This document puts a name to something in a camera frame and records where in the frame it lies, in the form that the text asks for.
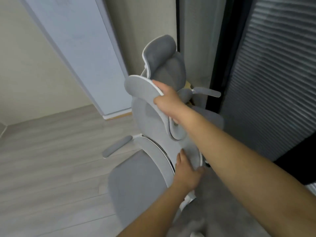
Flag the gray window blinds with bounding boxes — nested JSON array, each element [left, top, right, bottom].
[[219, 0, 316, 163]]

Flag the person's right forearm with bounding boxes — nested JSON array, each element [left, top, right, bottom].
[[178, 104, 316, 237]]

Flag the white cabinet panel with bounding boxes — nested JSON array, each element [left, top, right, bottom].
[[18, 0, 133, 120]]

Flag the person's right hand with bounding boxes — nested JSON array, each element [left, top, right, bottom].
[[152, 80, 187, 124]]

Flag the gray fuzzy rug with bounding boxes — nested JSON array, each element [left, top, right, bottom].
[[168, 168, 265, 237]]

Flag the person's left forearm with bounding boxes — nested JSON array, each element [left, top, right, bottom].
[[118, 182, 196, 237]]

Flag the black window frame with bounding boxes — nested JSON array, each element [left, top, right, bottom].
[[205, 0, 259, 114]]

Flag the gray office chair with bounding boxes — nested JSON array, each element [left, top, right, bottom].
[[102, 34, 225, 231]]

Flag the person's left hand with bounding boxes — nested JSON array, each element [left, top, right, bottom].
[[172, 149, 206, 192]]

